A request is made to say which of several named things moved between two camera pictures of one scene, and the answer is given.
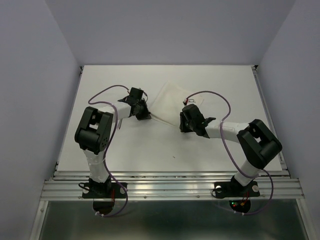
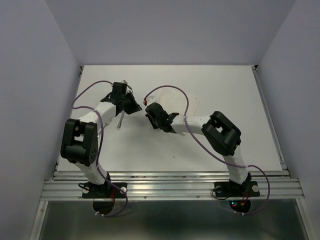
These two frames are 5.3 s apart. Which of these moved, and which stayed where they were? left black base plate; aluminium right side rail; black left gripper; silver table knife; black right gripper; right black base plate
Moved: black right gripper; black left gripper
Stayed: silver table knife; right black base plate; left black base plate; aluminium right side rail
